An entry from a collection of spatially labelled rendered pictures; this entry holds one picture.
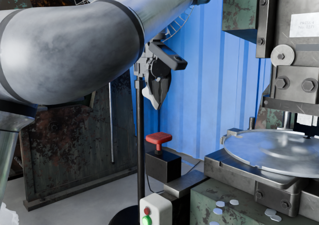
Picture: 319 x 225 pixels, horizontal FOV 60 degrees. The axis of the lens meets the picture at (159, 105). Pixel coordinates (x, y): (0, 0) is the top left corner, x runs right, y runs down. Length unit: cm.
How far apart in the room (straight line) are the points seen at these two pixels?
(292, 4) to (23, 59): 60
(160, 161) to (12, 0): 117
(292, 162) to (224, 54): 170
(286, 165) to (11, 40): 53
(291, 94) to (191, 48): 184
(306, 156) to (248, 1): 38
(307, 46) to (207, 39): 170
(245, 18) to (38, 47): 54
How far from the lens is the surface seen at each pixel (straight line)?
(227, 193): 77
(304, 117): 80
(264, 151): 68
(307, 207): 73
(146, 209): 75
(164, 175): 80
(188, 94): 253
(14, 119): 38
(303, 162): 66
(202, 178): 84
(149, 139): 81
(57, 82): 32
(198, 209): 79
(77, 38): 31
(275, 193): 71
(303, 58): 72
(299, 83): 69
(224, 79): 228
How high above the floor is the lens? 102
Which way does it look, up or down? 12 degrees down
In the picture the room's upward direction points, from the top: straight up
